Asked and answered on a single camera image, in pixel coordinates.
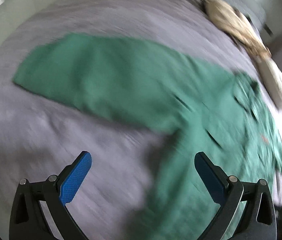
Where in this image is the green work jacket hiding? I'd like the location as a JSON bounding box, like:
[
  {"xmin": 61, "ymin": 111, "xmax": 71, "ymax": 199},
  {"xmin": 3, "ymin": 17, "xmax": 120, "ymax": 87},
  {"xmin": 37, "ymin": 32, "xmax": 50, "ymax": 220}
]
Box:
[{"xmin": 13, "ymin": 34, "xmax": 282, "ymax": 239}]

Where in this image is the lilac embossed bed blanket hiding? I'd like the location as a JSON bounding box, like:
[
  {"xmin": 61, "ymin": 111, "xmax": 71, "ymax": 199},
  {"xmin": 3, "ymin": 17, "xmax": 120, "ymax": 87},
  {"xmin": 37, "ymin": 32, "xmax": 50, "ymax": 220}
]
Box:
[{"xmin": 0, "ymin": 0, "xmax": 282, "ymax": 240}]

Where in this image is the cream ruffled pillow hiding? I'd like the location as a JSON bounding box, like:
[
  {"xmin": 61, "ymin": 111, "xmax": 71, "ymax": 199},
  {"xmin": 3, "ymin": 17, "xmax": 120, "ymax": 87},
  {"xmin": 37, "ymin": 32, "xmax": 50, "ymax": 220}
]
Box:
[{"xmin": 256, "ymin": 57, "xmax": 282, "ymax": 111}]

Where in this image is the beige striped crumpled cloth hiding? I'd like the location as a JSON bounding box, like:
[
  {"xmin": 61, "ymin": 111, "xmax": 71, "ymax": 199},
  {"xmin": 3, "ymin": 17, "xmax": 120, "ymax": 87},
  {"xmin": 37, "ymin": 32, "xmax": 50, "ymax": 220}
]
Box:
[{"xmin": 204, "ymin": 0, "xmax": 272, "ymax": 59}]

